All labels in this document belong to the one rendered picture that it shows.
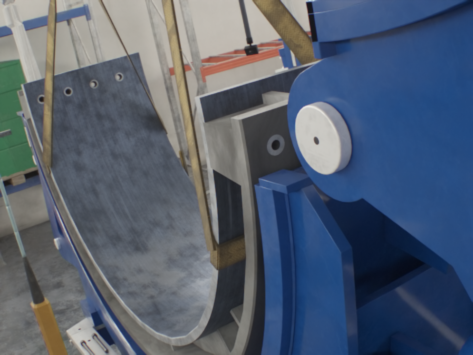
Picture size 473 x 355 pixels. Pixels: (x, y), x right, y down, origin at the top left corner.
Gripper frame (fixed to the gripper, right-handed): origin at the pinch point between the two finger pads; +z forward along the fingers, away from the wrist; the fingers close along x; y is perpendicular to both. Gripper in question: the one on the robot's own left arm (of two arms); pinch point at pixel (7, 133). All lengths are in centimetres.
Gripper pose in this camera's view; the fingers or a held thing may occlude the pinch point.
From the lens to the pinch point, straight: 362.1
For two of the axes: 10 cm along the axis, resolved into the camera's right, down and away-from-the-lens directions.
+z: 8.5, -3.1, 4.3
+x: -4.9, -1.3, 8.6
